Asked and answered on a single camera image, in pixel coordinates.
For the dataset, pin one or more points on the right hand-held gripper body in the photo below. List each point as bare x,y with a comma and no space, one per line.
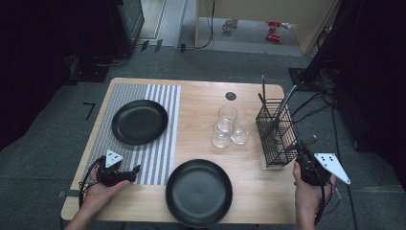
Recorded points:
314,171

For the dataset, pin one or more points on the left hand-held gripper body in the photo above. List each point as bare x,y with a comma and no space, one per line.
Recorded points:
110,174

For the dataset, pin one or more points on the black plate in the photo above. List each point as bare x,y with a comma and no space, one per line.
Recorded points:
139,123
198,193

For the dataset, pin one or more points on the person's right hand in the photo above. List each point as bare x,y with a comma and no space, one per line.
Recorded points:
311,195

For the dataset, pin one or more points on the person's left hand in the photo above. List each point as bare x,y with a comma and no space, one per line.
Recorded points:
100,196

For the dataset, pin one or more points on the long metal utensil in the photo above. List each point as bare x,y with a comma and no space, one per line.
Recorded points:
284,105

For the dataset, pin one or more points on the thin dark utensil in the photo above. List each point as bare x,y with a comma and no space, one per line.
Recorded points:
263,87
263,103

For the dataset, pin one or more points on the short clear glass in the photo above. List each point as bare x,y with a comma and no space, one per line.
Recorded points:
221,140
239,136

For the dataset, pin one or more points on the brown white striped woven placemat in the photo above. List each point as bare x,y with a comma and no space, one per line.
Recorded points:
159,96

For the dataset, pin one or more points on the tall clear glass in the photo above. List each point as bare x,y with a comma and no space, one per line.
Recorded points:
227,115

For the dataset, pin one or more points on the black round table grommet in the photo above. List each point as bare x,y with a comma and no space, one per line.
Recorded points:
230,96

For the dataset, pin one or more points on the red can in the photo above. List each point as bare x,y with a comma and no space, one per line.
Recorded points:
273,37

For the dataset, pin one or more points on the red tool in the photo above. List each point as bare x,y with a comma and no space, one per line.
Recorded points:
274,25

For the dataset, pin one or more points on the white cup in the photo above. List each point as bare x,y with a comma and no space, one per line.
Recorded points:
229,25

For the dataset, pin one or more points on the black cabinet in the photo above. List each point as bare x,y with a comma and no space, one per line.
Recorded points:
127,22

